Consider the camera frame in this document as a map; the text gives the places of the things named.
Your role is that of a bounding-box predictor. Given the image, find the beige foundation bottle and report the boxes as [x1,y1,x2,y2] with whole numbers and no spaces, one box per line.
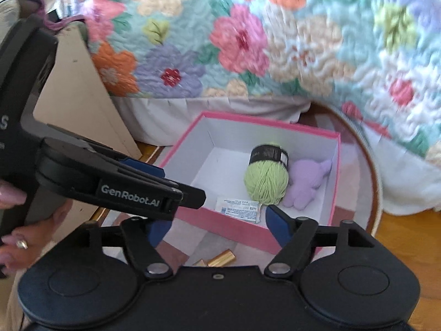
[192,248,238,268]

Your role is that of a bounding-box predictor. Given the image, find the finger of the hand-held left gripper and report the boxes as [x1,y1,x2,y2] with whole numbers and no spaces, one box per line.
[86,141,166,180]
[96,170,207,220]

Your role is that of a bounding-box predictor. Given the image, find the green yarn ball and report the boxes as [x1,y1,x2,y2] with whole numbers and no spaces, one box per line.
[244,144,290,211]

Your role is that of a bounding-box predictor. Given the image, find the checkered rug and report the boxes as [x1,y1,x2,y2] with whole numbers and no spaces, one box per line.
[100,103,384,269]

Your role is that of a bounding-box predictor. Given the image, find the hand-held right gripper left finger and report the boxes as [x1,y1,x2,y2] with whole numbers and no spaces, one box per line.
[83,217,173,280]

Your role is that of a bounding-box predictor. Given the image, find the purple plush toy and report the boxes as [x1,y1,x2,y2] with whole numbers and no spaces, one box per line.
[283,159,333,211]

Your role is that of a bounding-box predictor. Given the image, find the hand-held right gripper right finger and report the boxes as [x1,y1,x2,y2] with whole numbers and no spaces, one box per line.
[263,205,375,277]

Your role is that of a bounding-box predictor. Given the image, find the purple knitted cloth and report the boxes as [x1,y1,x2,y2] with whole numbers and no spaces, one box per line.
[34,0,87,31]

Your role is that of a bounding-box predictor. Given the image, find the floral quilt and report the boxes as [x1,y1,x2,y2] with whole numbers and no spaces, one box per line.
[79,0,441,169]

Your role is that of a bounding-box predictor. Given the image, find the person's left hand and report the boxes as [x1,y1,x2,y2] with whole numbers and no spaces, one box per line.
[0,180,54,274]

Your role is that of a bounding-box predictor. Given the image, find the white packet with orange label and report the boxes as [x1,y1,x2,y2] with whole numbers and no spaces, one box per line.
[215,195,260,223]

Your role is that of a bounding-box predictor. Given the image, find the beige furniture panel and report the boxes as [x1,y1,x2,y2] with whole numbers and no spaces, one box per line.
[33,24,142,228]

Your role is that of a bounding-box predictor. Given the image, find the pink box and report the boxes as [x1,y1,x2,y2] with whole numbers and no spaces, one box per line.
[157,110,341,256]

